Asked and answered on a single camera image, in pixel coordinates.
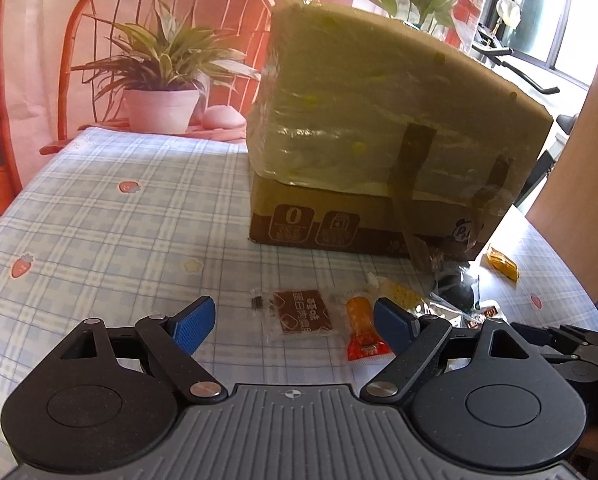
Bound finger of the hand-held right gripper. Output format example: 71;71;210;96
510;323;598;362

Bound clear packet dark contents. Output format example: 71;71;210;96
426;260;481;313

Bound orange red small snack packet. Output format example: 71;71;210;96
341;294;396;362

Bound orange wooden chair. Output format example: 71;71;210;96
0;0;486;243

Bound checked blue tablecloth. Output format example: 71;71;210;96
0;126;598;480

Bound window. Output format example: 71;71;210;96
499;0;598;88

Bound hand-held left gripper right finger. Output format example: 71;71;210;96
361;297;542;403

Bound red white snack packet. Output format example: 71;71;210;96
470;300;508;323

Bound pale yellow cracker packet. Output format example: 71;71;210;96
366;272;431;317

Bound taped cardboard box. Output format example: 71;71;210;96
244;0;554;262

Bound black exercise bike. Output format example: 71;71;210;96
471;25;582;137

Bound wooden board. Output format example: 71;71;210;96
525;55;598;307

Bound yellow snack packet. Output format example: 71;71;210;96
483;244;521;282

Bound brown square snack packet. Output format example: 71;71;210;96
250;287;341;340

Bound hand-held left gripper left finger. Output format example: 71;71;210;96
54;295;227;403

